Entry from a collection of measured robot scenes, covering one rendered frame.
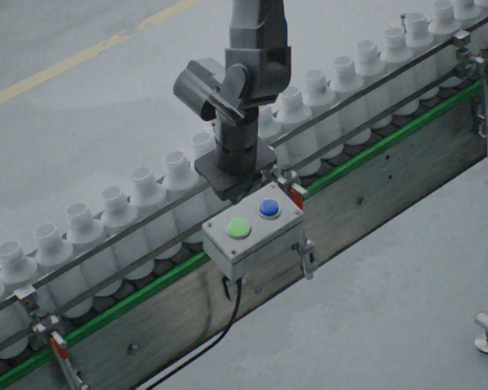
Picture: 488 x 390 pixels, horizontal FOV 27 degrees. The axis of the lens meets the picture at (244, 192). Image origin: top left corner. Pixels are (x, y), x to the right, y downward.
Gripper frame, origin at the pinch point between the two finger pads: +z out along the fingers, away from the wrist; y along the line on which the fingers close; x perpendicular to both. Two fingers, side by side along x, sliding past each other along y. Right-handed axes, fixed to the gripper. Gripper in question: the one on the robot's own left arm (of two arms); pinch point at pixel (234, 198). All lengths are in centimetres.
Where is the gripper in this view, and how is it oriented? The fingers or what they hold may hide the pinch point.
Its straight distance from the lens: 147.4
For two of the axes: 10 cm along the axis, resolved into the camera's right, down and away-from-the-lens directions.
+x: 6.0, 6.5, -4.6
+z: -0.3, 5.9, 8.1
